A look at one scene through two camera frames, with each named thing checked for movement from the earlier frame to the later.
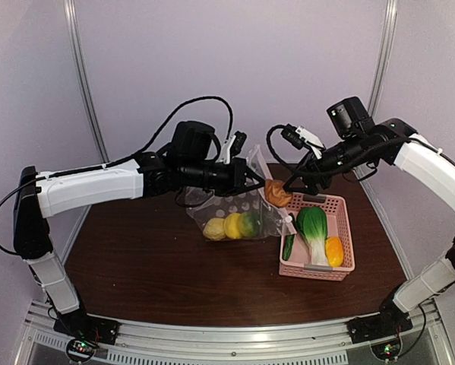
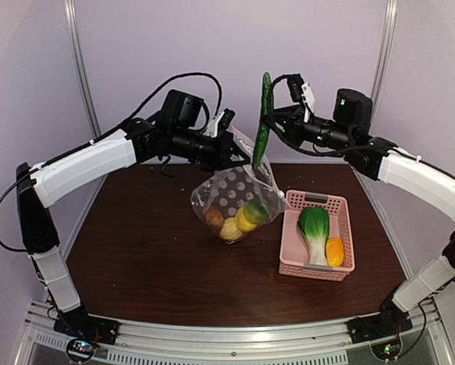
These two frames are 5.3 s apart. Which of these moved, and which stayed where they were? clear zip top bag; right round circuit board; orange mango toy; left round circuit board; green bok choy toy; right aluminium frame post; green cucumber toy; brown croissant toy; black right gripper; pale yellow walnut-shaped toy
Moved: black right gripper; brown croissant toy; clear zip top bag; green cucumber toy; pale yellow walnut-shaped toy
Stayed: green bok choy toy; orange mango toy; left round circuit board; right round circuit board; right aluminium frame post
